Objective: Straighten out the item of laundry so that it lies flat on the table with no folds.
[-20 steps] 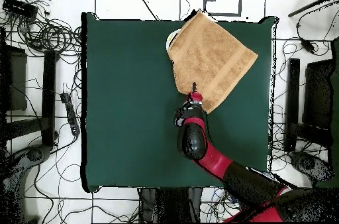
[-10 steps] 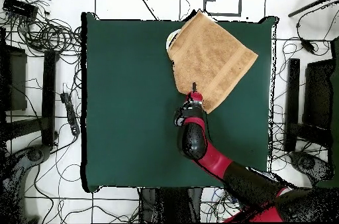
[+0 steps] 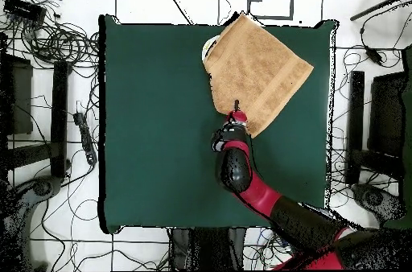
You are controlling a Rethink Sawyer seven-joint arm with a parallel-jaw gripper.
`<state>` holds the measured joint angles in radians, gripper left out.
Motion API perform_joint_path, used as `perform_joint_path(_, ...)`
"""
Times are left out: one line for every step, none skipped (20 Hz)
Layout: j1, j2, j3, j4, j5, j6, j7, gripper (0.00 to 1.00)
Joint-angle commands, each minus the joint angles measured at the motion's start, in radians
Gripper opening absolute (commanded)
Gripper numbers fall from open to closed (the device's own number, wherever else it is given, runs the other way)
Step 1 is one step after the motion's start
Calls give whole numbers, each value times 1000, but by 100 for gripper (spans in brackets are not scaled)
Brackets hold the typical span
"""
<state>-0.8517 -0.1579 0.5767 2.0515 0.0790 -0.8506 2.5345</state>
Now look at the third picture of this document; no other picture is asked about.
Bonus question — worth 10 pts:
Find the orange terry towel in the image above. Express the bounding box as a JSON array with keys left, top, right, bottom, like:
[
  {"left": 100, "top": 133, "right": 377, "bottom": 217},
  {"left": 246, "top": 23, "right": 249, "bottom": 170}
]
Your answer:
[{"left": 201, "top": 12, "right": 315, "bottom": 139}]

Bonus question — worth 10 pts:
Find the black flat bar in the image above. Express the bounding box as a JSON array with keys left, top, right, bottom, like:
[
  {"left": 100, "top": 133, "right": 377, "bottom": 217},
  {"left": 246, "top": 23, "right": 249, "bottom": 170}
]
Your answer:
[
  {"left": 50, "top": 60, "right": 69, "bottom": 179},
  {"left": 345, "top": 70, "right": 365, "bottom": 184}
]

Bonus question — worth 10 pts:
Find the dark green table cloth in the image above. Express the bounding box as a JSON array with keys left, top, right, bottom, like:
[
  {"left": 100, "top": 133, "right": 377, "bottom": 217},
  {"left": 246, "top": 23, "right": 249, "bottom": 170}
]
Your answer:
[{"left": 97, "top": 14, "right": 339, "bottom": 236}]

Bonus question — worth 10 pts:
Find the black power adapter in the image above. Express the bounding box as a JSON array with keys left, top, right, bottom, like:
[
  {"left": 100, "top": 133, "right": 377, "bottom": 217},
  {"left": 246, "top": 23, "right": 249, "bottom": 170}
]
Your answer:
[{"left": 365, "top": 47, "right": 385, "bottom": 66}]

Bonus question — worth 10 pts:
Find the black panel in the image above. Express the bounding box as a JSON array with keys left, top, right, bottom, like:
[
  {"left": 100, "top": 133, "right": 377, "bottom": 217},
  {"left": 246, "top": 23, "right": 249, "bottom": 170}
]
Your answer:
[
  {"left": 368, "top": 72, "right": 406, "bottom": 157},
  {"left": 0, "top": 54, "right": 34, "bottom": 136}
]

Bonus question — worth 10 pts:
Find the black power strip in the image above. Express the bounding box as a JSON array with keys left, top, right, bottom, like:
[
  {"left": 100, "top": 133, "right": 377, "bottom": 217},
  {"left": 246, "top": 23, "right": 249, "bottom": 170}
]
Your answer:
[{"left": 72, "top": 110, "right": 98, "bottom": 166}]

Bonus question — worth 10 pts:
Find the grey chair base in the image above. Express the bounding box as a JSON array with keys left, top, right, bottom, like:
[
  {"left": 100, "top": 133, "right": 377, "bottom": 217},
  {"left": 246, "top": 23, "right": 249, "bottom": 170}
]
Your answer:
[
  {"left": 0, "top": 175, "right": 63, "bottom": 270},
  {"left": 350, "top": 183, "right": 406, "bottom": 221}
]

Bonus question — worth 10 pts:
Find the black rod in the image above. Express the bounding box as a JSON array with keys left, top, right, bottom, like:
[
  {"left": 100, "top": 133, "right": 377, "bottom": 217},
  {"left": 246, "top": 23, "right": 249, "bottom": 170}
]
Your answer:
[{"left": 349, "top": 0, "right": 412, "bottom": 22}]

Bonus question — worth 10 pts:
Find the black rectangular box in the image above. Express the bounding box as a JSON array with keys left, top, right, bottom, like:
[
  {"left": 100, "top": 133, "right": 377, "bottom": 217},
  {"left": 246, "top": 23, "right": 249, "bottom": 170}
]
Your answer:
[{"left": 2, "top": 0, "right": 47, "bottom": 23}]

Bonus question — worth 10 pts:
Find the long black cable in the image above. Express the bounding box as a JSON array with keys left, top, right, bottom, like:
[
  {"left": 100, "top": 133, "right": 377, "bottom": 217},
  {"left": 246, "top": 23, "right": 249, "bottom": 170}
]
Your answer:
[{"left": 157, "top": 0, "right": 194, "bottom": 26}]

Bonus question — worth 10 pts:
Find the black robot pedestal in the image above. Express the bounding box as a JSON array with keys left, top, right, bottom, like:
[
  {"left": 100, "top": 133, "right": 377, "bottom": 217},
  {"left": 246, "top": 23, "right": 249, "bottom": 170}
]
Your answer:
[{"left": 168, "top": 228, "right": 250, "bottom": 270}]

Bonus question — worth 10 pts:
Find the tangle of black cables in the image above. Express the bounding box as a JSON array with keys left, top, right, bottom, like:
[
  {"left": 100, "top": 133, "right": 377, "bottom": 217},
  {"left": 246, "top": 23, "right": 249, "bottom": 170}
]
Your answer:
[{"left": 0, "top": 0, "right": 101, "bottom": 70}]

